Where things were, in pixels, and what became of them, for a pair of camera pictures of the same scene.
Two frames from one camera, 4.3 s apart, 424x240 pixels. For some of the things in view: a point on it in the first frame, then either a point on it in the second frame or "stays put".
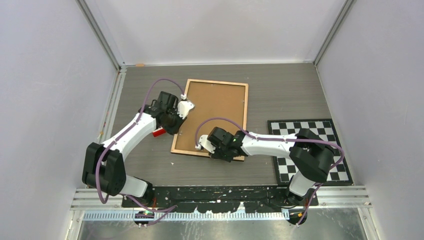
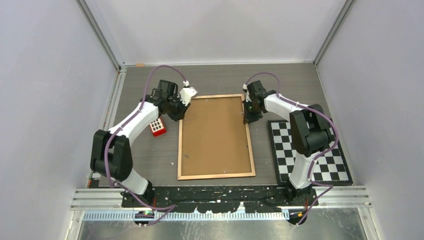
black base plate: x=219 y=198 stays put
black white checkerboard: x=283 y=168 stays put
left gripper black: x=173 y=130 to x=180 y=114
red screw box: x=160 y=131 stays put
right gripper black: x=229 y=158 to x=249 y=118
